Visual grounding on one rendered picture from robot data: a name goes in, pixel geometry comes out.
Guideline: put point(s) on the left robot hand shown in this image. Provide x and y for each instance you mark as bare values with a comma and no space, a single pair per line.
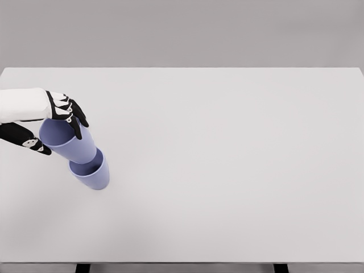
25,105

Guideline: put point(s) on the blue cup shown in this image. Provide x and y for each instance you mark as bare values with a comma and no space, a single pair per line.
95,177
71,146

